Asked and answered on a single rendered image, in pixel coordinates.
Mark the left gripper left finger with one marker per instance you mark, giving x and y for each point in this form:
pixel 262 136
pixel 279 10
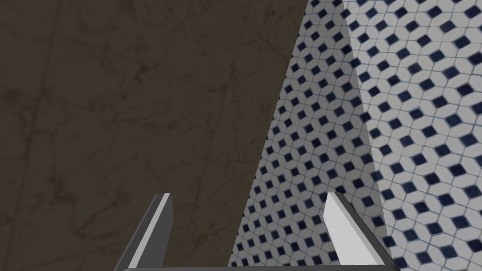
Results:
pixel 150 237

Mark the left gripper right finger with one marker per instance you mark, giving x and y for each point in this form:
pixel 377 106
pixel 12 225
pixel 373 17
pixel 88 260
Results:
pixel 350 233

